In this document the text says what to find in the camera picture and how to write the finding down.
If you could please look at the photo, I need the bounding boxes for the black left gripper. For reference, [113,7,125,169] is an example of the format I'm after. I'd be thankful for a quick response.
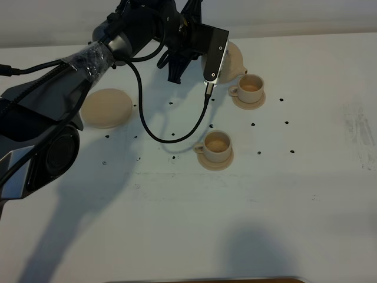
[153,1,206,84]

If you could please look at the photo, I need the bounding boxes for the beige teapot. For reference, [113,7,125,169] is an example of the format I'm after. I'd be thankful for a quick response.
[217,40,247,84]

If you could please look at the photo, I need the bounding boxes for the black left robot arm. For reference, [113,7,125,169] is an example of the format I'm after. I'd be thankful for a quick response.
[1,1,201,203]

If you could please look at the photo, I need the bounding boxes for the beige teapot saucer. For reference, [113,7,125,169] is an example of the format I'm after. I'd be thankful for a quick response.
[80,88,133,129]

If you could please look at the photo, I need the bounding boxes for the beige far teacup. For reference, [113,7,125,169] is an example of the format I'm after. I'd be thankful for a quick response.
[229,74,264,104]

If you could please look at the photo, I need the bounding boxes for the beige teacup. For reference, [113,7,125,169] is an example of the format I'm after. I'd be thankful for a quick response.
[229,74,264,104]
[193,130,232,163]

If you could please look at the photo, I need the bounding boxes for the beige far saucer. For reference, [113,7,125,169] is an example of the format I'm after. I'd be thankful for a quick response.
[232,93,266,110]

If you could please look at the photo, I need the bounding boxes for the beige near teacup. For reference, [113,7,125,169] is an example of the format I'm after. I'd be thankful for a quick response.
[193,130,232,163]

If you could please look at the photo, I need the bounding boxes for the beige near saucer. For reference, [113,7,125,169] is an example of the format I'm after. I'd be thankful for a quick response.
[197,149,234,171]

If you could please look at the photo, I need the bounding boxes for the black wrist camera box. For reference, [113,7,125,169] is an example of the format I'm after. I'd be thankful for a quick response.
[193,24,229,84]

